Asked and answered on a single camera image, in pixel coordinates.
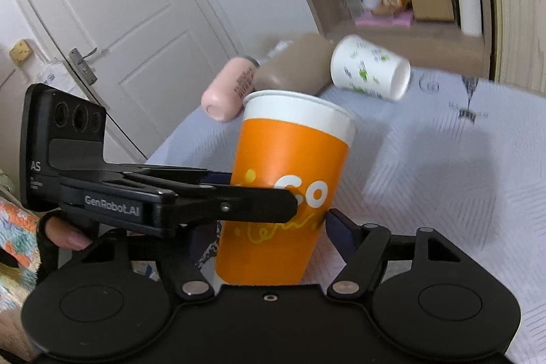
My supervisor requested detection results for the orange paper cup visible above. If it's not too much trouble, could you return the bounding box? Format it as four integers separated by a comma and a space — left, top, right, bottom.
216, 90, 356, 286

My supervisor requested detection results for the taupe tumbler cup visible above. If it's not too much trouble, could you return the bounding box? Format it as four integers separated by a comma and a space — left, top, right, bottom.
254, 33, 335, 95

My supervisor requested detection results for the white green-print paper cup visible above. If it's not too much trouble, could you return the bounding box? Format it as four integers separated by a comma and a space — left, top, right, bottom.
330, 35, 411, 102

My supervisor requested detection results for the person's left hand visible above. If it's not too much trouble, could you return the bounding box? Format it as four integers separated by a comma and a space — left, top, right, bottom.
44, 216, 91, 251

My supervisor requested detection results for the pink tumbler bottle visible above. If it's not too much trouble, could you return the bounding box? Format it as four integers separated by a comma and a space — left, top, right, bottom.
201, 56, 259, 122

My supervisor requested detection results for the white patterned tablecloth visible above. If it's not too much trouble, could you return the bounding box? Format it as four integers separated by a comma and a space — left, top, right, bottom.
144, 64, 546, 364

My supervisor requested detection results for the white door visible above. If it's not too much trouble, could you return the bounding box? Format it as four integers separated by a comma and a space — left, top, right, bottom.
29, 0, 234, 156

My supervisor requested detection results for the pink flat package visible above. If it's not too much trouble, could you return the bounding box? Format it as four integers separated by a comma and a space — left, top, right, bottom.
355, 9, 414, 28

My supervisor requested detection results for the brown cardboard box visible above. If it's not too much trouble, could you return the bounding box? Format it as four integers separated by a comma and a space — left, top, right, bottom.
412, 0, 455, 22

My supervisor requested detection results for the light wood wardrobe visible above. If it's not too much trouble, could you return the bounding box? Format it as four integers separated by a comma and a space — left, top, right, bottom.
493, 0, 545, 96

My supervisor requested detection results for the metal door handle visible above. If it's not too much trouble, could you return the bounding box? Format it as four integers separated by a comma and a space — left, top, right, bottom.
69, 48, 97, 86

